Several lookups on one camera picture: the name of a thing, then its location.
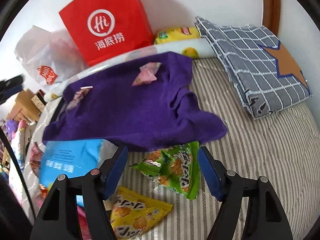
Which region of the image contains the yellow snack packet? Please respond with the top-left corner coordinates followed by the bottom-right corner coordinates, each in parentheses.
top-left (110, 186), bottom-right (173, 239)

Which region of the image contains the green snack packet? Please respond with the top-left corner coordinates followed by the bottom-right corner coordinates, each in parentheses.
top-left (131, 141), bottom-right (200, 200)

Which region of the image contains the blue tissue pack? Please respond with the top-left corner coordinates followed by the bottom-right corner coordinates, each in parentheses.
top-left (38, 139), bottom-right (118, 208)

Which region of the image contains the wooden bed headboard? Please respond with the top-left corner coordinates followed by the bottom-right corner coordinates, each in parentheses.
top-left (6, 89), bottom-right (41, 122)

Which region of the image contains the patterned small box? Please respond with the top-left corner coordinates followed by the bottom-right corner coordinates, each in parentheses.
top-left (31, 90), bottom-right (47, 113)

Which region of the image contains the pink purple candy packet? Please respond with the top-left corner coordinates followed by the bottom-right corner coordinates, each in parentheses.
top-left (66, 86), bottom-right (93, 111)

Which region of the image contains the grey checked folded cloth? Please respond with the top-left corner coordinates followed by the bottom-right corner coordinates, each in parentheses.
top-left (195, 17), bottom-right (312, 119)

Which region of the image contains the purple towel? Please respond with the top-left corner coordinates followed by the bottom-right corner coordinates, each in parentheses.
top-left (42, 52), bottom-right (227, 152)

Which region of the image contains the white Miniso plastic bag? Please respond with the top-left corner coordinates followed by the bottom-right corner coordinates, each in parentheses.
top-left (15, 26), bottom-right (88, 91)

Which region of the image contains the red paper shopping bag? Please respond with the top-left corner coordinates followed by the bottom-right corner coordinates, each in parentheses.
top-left (59, 0), bottom-right (153, 66)

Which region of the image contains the yellow lemon tea pack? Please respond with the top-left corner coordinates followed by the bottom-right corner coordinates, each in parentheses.
top-left (154, 27), bottom-right (200, 44)

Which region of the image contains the brown wooden door frame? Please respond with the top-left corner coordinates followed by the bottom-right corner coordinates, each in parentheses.
top-left (263, 0), bottom-right (281, 36)

